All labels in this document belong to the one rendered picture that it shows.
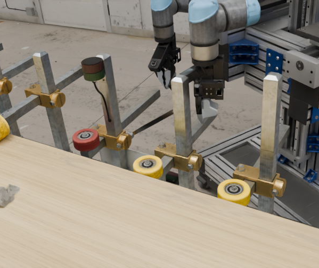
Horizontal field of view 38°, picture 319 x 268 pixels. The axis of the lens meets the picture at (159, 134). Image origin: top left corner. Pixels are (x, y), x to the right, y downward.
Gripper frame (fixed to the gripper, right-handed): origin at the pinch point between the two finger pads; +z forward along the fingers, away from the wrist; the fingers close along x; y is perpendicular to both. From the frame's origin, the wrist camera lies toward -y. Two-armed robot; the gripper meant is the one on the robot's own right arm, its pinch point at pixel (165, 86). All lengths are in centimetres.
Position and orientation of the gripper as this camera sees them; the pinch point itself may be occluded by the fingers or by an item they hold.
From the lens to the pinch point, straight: 178.0
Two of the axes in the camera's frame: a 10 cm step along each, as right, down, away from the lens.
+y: 5.1, -5.1, 6.9
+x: -8.5, -2.2, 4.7
